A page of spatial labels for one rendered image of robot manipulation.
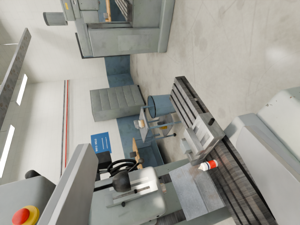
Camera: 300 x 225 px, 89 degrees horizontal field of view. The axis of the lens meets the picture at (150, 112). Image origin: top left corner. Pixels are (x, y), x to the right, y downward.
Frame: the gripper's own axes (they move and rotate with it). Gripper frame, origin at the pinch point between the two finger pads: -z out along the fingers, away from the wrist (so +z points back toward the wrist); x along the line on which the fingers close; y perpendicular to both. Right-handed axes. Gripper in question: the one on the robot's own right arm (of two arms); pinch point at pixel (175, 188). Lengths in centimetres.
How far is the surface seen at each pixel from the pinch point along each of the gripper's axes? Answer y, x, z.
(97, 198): 55, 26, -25
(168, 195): 104, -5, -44
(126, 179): 43, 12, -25
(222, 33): 38, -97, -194
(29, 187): 39, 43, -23
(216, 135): 48, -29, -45
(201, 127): 49, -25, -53
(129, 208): 58, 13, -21
